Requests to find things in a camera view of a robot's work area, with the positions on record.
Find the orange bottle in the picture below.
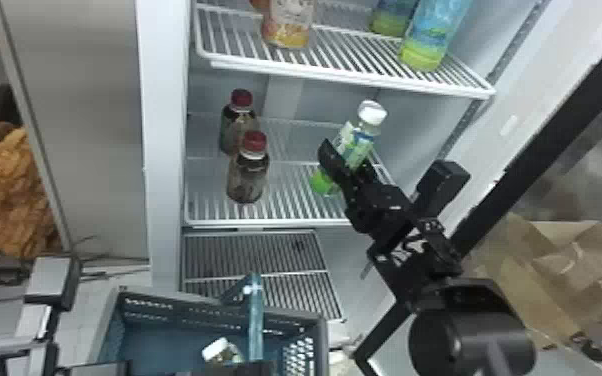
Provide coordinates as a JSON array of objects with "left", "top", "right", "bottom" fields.
[{"left": 260, "top": 0, "right": 316, "bottom": 50}]

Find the fridge door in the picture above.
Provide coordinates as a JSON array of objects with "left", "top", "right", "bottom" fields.
[{"left": 352, "top": 20, "right": 602, "bottom": 376}]

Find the cardboard box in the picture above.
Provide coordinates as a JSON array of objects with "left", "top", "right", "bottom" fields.
[{"left": 471, "top": 214, "right": 602, "bottom": 349}]

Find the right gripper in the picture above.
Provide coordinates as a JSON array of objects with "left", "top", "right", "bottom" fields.
[{"left": 316, "top": 138, "right": 419, "bottom": 246}]

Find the white fridge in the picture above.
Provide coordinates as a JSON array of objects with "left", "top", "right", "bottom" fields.
[{"left": 0, "top": 0, "right": 602, "bottom": 376}]

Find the green bottle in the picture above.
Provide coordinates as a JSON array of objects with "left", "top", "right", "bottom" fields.
[
  {"left": 308, "top": 99, "right": 389, "bottom": 199},
  {"left": 368, "top": 0, "right": 421, "bottom": 38},
  {"left": 397, "top": 0, "right": 475, "bottom": 73}
]

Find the brown bottle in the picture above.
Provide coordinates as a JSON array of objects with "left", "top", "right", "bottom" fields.
[
  {"left": 225, "top": 130, "right": 272, "bottom": 205},
  {"left": 200, "top": 336, "right": 246, "bottom": 367},
  {"left": 218, "top": 88, "right": 261, "bottom": 158}
]

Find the blue basket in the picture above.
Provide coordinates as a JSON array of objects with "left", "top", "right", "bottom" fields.
[{"left": 95, "top": 272, "right": 332, "bottom": 376}]

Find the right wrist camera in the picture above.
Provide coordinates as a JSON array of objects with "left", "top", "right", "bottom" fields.
[{"left": 414, "top": 159, "right": 473, "bottom": 219}]

